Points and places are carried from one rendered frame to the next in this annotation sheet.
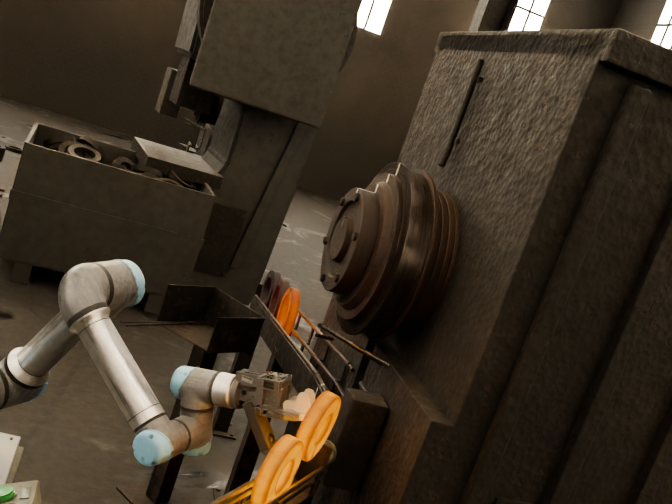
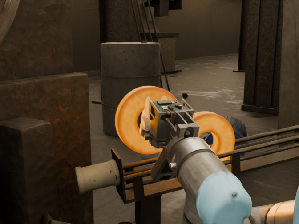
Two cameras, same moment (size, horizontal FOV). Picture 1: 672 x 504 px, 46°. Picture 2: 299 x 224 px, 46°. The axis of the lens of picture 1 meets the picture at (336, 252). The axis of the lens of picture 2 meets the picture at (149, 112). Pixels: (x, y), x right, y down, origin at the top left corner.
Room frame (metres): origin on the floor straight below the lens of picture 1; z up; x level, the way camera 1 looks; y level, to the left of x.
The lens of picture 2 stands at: (2.05, 0.53, 0.98)
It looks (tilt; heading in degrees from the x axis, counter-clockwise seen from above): 13 degrees down; 233
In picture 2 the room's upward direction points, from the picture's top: straight up
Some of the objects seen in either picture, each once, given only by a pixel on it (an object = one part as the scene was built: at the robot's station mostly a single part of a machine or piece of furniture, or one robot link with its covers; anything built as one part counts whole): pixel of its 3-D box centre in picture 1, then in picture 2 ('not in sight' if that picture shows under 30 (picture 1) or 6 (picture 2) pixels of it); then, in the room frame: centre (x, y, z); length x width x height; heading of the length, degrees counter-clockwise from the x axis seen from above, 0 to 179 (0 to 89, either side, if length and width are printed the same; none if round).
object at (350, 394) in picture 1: (353, 439); (26, 174); (1.84, -0.19, 0.68); 0.11 x 0.08 x 0.24; 107
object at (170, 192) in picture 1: (105, 214); not in sight; (4.49, 1.34, 0.39); 1.03 x 0.83 x 0.79; 111
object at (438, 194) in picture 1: (408, 258); not in sight; (2.09, -0.19, 1.11); 0.47 x 0.10 x 0.47; 17
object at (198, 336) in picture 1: (184, 401); not in sight; (2.45, 0.31, 0.36); 0.26 x 0.20 x 0.72; 52
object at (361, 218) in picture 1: (347, 240); not in sight; (2.03, -0.02, 1.11); 0.28 x 0.06 x 0.28; 17
